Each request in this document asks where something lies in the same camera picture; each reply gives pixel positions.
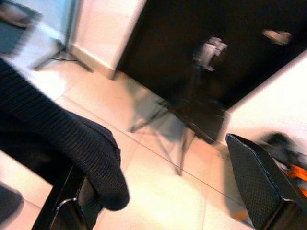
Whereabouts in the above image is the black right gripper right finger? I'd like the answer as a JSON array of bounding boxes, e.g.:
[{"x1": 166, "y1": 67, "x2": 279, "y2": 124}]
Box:
[{"x1": 226, "y1": 133, "x2": 307, "y2": 230}]

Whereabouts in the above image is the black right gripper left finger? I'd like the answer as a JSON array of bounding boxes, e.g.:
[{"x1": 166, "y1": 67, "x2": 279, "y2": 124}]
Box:
[{"x1": 32, "y1": 165, "x2": 101, "y2": 230}]

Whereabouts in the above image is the navy shirt with gold print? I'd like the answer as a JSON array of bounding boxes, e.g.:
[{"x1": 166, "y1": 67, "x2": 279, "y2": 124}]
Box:
[{"x1": 0, "y1": 58, "x2": 130, "y2": 211}]

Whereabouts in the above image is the orange black device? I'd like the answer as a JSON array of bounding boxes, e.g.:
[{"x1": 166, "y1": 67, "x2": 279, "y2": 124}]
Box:
[{"x1": 285, "y1": 165, "x2": 307, "y2": 186}]

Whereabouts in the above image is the tripod with white device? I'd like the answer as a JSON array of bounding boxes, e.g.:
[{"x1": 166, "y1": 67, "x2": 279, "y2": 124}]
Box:
[{"x1": 128, "y1": 35, "x2": 228, "y2": 177}]

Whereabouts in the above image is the black tripod stand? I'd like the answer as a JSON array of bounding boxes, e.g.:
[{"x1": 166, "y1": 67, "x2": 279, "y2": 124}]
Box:
[{"x1": 33, "y1": 0, "x2": 94, "y2": 72}]

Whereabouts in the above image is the black door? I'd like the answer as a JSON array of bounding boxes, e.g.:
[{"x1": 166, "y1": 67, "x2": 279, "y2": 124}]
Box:
[{"x1": 116, "y1": 0, "x2": 307, "y2": 146}]

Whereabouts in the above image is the silver door handle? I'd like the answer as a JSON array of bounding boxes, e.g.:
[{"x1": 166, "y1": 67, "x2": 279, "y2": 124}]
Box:
[{"x1": 261, "y1": 29, "x2": 292, "y2": 46}]

